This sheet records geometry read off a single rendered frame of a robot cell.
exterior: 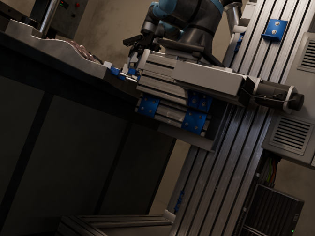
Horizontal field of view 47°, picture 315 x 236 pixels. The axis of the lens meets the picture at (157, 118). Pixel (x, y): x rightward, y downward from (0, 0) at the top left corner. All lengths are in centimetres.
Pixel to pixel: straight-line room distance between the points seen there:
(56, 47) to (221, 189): 91
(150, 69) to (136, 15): 310
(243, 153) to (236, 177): 10
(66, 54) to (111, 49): 304
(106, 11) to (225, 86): 386
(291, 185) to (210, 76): 219
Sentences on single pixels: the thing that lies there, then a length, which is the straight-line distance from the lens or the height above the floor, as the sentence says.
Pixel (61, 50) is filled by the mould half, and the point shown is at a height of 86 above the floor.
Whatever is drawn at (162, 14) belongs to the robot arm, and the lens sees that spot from 178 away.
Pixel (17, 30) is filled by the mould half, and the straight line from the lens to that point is 173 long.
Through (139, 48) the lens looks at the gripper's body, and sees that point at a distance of 187.
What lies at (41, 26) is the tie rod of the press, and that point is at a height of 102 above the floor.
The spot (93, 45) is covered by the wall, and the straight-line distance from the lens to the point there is 486.
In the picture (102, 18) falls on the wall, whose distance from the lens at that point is 494.
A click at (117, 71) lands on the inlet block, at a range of 157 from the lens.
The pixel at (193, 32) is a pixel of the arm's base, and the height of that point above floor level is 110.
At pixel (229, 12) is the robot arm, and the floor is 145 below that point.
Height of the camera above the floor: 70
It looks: 1 degrees up
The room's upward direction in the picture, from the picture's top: 21 degrees clockwise
